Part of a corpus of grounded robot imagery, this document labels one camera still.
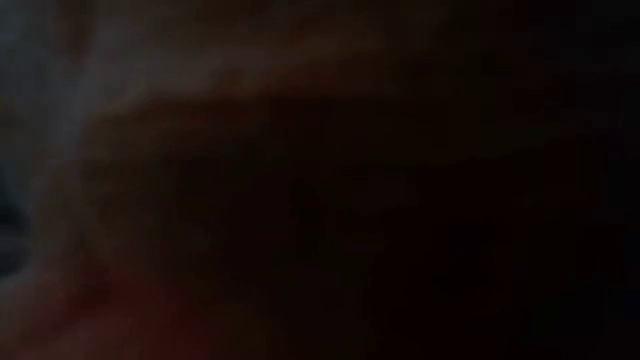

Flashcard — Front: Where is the orange-red sock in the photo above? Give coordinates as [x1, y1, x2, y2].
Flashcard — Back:
[0, 0, 640, 360]

